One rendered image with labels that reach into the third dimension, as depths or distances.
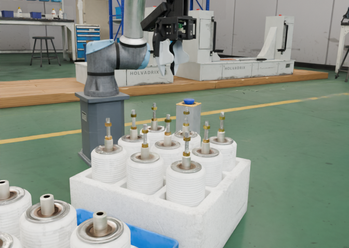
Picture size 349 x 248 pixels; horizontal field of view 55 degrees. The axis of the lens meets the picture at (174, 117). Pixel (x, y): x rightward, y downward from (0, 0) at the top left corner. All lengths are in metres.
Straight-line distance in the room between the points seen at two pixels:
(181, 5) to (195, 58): 2.74
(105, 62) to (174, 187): 0.77
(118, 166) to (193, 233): 0.27
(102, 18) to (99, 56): 5.98
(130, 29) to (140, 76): 1.76
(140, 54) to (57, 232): 0.97
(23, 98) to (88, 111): 1.39
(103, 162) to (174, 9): 0.43
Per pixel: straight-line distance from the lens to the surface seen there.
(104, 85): 1.42
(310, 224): 1.15
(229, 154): 0.99
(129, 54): 1.43
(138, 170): 0.83
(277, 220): 1.14
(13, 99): 2.77
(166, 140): 0.94
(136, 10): 1.39
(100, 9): 7.39
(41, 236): 0.63
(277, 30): 4.51
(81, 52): 6.42
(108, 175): 0.91
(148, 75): 3.18
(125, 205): 0.86
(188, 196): 0.79
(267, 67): 4.20
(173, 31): 0.86
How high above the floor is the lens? 0.56
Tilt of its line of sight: 14 degrees down
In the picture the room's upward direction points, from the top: 1 degrees clockwise
